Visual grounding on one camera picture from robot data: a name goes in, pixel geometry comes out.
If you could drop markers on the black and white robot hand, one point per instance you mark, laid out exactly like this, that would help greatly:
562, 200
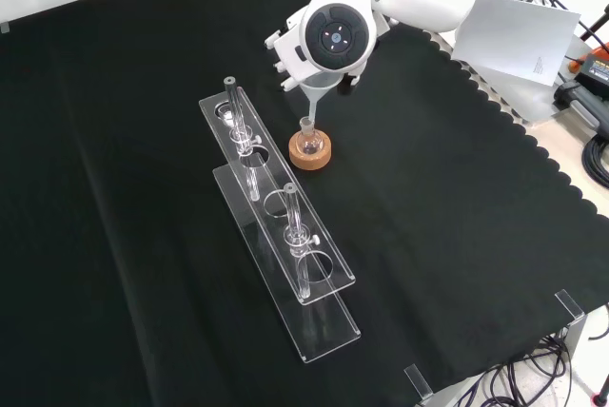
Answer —
291, 52

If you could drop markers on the clear plastic funnel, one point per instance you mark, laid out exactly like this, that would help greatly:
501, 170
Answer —
320, 88

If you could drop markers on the glass round-bottom flask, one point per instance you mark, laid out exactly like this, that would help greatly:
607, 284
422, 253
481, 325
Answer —
310, 143

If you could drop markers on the clear acrylic funnel stand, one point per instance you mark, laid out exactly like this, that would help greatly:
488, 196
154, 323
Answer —
285, 240

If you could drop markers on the white paper sheet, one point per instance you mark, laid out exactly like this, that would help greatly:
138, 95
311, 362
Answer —
518, 36

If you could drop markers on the black bench cloth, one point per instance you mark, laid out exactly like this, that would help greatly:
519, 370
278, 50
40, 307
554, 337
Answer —
452, 236

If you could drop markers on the black and orange device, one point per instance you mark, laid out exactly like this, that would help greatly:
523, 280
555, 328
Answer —
587, 79

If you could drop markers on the pale base plate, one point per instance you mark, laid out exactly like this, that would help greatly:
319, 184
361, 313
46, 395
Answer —
533, 98

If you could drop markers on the grey bench frame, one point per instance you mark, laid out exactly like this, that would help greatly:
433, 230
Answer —
575, 340

